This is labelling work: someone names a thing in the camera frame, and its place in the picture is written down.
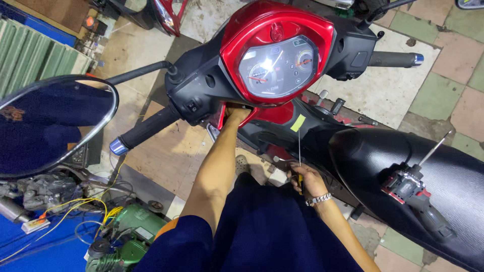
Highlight yellow paper sticker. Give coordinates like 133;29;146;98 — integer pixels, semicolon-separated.
290;114;306;133

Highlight grey engine block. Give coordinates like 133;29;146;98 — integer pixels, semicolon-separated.
0;172;82;223

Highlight round speedometer dial panel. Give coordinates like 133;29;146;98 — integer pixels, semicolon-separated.
238;36;319;99

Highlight black ribbed foot peg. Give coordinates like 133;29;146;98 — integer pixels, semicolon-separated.
330;98;346;116

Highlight navy blue work clothing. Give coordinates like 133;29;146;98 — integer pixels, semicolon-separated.
132;172;364;272

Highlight grey perforated clog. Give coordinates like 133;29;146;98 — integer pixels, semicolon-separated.
234;154;251;176

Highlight green air compressor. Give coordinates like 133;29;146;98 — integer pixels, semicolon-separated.
85;204;169;272

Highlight blue tarp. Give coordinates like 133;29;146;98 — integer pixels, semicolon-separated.
0;212;103;272

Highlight stack of green corrugated sheets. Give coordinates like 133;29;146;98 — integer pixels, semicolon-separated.
0;19;91;99

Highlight red and black motor scooter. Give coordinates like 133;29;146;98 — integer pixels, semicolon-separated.
110;0;484;272

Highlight silver wrist bracelet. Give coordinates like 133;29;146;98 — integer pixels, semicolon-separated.
306;193;333;207

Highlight red handlebar cover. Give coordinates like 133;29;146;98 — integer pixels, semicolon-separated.
219;0;335;108

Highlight grey and red cordless drill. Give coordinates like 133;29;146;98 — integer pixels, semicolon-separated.
381;130;458;242

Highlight person's left hand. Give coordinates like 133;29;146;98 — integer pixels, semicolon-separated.
224;106;253;127

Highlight black scooter seat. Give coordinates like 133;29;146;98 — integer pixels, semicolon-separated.
328;128;484;272

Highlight yellow wires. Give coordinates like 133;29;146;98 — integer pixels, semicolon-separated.
0;151;127;265

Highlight yellow handled long screwdriver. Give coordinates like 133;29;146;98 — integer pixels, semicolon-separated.
297;128;305;196

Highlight parked red motorcycle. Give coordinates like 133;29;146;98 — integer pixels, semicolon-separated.
102;0;190;38

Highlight black handlebar grip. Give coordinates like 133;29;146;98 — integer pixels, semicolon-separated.
369;51;425;69
110;106;182;156

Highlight chrome rimmed scooter mirror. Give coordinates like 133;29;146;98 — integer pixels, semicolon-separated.
0;60;182;179

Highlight person's right hand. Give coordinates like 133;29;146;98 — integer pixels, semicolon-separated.
287;163;329;201

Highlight brown plywood floor board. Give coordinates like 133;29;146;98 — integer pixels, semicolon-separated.
123;100;273;202

